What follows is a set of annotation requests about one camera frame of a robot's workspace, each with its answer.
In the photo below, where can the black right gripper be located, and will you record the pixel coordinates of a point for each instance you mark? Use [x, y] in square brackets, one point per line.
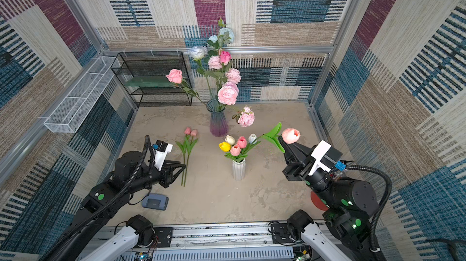
[295, 166]

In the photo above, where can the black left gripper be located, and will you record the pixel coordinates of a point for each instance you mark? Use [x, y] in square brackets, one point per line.
[167, 174]

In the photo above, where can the pink tulip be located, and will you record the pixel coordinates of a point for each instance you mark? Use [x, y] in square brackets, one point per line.
[290, 135]
[192, 140]
[235, 150]
[181, 145]

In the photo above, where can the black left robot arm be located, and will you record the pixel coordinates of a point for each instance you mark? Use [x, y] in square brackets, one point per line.
[134, 171]

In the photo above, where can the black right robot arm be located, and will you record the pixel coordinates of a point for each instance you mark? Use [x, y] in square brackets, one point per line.
[353, 209]

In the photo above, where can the white ribbed vase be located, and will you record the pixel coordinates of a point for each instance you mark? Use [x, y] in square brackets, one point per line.
[239, 169]

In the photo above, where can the purple glass vase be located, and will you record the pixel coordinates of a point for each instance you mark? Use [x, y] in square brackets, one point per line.
[218, 123]

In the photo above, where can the grey blue small case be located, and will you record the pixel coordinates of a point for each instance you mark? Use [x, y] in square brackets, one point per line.
[155, 202]

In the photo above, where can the white tulip bud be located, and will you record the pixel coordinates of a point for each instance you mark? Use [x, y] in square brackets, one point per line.
[252, 138]

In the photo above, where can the red cup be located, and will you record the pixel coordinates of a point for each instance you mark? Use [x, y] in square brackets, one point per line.
[318, 203]

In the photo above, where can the yellow tulip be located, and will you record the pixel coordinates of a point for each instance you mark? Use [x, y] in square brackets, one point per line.
[225, 147]

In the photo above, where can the cream white tulip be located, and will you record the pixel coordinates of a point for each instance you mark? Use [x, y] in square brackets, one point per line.
[230, 139]

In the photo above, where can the green mat on shelf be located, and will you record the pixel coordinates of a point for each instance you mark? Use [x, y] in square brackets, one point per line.
[149, 82]

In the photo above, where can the pink rose bouquet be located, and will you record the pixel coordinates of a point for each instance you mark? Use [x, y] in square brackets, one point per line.
[214, 62]

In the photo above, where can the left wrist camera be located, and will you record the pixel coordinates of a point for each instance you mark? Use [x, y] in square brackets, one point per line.
[162, 149]

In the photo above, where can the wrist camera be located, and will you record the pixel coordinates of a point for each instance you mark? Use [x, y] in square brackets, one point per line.
[326, 157]
[162, 149]

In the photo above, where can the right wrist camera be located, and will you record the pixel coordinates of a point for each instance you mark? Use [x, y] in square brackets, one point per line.
[326, 157]

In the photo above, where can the black wire shelf rack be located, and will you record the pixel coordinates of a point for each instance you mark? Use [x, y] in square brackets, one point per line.
[143, 75]

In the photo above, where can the white wire mesh basket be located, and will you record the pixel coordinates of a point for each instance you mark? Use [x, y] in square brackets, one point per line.
[72, 111]

